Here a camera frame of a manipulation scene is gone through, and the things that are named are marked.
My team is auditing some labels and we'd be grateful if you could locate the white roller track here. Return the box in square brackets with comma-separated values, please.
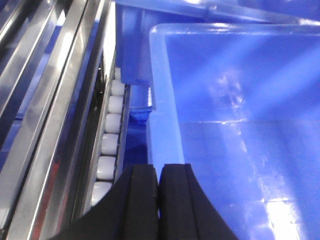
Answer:
[90, 67, 126, 206]

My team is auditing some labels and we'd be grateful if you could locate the rear blue bin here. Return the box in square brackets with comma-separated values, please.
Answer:
[113, 0, 320, 87]

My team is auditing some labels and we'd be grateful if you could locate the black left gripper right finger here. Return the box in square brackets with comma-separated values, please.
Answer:
[158, 164, 237, 240]

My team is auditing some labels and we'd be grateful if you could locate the stainless steel shelf rail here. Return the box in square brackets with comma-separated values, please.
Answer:
[0, 0, 111, 240]

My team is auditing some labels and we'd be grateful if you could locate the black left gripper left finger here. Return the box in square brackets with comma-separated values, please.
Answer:
[53, 164, 158, 240]

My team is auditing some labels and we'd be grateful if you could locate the blue plastic bin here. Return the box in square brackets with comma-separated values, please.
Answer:
[147, 23, 320, 240]

